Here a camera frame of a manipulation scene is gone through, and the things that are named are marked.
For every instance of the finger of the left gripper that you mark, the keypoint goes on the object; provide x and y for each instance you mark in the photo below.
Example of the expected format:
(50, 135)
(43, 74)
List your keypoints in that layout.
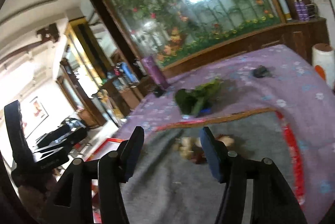
(64, 136)

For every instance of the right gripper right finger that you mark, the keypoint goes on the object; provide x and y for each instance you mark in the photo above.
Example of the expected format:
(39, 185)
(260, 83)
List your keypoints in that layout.
(273, 200)

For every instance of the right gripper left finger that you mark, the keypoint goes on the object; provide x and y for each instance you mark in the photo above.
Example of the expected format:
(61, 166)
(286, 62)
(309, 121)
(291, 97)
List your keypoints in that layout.
(71, 200)

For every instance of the beige cane chunk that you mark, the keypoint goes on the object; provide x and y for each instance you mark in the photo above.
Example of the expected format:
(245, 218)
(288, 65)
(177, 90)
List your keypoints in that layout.
(186, 154)

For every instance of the beige sugarcane chunk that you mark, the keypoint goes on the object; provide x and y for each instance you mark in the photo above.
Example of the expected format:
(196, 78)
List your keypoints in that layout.
(187, 143)

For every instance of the red white shallow box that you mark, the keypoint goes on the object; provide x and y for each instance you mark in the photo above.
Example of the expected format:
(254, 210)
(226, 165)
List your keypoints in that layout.
(109, 144)

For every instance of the grey felt mat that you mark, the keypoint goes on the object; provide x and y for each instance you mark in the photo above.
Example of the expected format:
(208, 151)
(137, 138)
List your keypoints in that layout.
(167, 188)

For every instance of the purple thermos bottle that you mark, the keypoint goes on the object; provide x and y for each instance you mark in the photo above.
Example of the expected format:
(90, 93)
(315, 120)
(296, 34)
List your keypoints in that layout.
(154, 71)

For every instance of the green leafy vegetable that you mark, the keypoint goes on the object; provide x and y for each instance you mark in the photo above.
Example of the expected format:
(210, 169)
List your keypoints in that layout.
(193, 101)

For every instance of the purple floral tablecloth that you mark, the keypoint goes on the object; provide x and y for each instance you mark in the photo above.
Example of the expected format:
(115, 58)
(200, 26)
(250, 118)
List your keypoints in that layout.
(299, 95)

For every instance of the black car key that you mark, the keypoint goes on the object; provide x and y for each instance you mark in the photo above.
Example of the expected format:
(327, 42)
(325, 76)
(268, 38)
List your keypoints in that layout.
(261, 72)

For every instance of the purple spray bottles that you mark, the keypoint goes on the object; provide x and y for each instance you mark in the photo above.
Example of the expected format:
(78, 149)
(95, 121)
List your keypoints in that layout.
(301, 10)

